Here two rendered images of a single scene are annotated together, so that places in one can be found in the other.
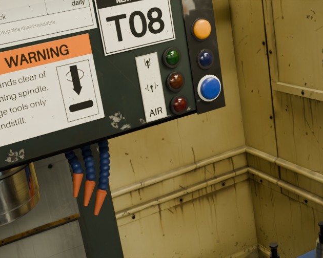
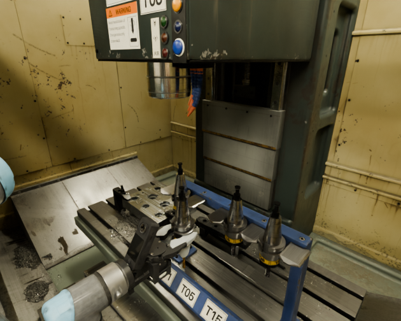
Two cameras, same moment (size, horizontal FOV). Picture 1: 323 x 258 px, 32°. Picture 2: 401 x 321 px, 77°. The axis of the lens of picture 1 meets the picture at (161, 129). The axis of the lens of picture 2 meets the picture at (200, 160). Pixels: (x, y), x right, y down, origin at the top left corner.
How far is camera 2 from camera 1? 0.88 m
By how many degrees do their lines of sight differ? 64
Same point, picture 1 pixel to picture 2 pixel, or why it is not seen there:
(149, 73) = (154, 29)
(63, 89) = (128, 29)
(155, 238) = (365, 213)
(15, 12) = not seen: outside the picture
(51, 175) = (269, 121)
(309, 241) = not seen: outside the picture
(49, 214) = (263, 139)
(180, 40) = (168, 11)
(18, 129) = (118, 44)
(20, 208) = (159, 94)
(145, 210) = (366, 192)
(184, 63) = (169, 27)
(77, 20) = not seen: outside the picture
